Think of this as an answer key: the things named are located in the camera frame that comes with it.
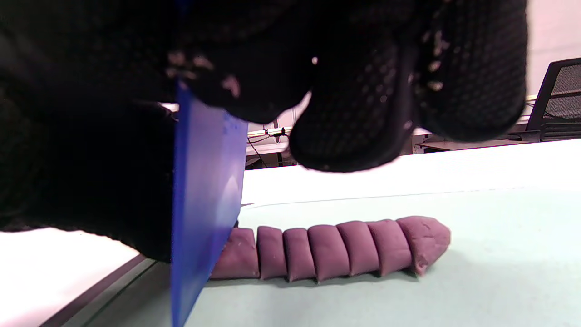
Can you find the blue plastic scraper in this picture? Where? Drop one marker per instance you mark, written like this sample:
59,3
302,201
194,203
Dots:
204,204

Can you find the person's left hand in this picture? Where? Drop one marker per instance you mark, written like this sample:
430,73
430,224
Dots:
91,172

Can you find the purple plasticine roll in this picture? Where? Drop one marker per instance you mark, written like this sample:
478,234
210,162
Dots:
327,250

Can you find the green grey cutting board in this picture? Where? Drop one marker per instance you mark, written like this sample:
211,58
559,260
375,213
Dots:
499,272

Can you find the person's right hand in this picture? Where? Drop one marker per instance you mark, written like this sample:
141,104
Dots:
363,91

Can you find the black office chair right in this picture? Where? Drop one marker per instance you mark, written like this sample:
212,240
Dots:
560,100

